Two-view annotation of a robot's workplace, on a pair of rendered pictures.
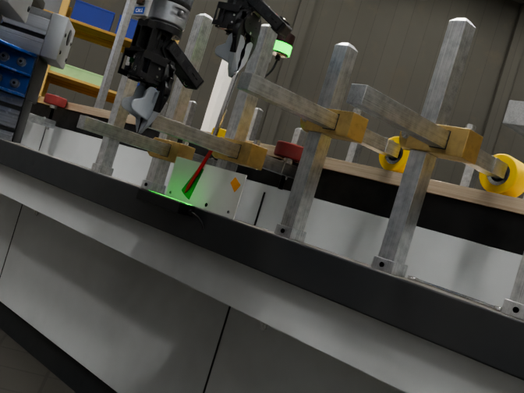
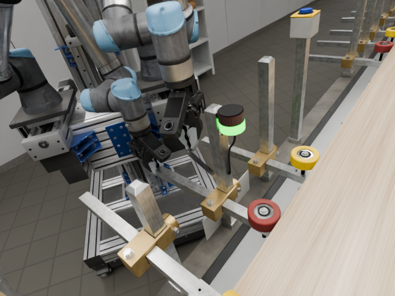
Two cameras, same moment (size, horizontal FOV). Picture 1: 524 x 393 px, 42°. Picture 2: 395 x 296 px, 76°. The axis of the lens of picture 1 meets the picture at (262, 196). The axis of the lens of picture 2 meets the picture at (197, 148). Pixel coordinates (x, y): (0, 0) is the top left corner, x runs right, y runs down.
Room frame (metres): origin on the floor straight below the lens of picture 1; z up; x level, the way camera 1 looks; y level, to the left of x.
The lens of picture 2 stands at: (1.53, -0.43, 1.43)
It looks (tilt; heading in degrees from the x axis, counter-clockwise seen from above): 37 degrees down; 92
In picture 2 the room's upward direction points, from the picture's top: 12 degrees counter-clockwise
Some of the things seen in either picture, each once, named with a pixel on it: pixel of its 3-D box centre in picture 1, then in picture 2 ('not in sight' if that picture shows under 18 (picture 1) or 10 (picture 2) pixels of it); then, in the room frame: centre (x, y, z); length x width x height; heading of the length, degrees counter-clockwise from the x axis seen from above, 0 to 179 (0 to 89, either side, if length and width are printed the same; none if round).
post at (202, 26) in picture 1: (178, 104); (266, 127); (1.75, 0.27, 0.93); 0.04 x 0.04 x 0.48; 44
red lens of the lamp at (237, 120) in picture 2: (281, 38); (230, 114); (1.60, 0.06, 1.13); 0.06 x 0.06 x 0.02
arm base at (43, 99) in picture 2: not in sight; (37, 94); (0.91, 0.59, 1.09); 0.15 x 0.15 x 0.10
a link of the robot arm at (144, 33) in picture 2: not in sight; (163, 25); (1.49, 0.26, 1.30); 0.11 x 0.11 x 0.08; 87
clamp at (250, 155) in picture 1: (238, 153); (222, 198); (1.56, 0.08, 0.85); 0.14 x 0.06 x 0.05; 44
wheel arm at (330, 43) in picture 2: not in sight; (352, 44); (2.58, 1.15, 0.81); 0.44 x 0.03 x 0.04; 134
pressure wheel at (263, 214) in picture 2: (287, 166); (264, 223); (1.64, -0.04, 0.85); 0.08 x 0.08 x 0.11
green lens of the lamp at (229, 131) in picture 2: (278, 48); (231, 124); (1.60, 0.06, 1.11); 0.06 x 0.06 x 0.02
